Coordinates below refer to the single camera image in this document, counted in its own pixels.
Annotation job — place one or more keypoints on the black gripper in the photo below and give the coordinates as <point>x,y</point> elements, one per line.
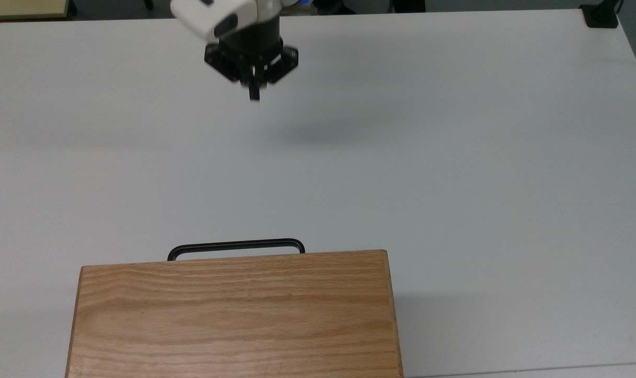
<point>247,50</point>

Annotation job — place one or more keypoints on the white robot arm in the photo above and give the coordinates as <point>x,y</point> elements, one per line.
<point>213,16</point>

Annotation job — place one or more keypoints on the black stand foot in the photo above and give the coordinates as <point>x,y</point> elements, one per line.
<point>331,6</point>

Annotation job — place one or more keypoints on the oak wood cabinet box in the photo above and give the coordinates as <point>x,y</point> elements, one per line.
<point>234,320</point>

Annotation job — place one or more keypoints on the light wooden table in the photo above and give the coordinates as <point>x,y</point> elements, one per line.
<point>19,8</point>

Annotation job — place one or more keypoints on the black table clamp base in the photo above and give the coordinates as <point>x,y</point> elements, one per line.
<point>601,16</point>

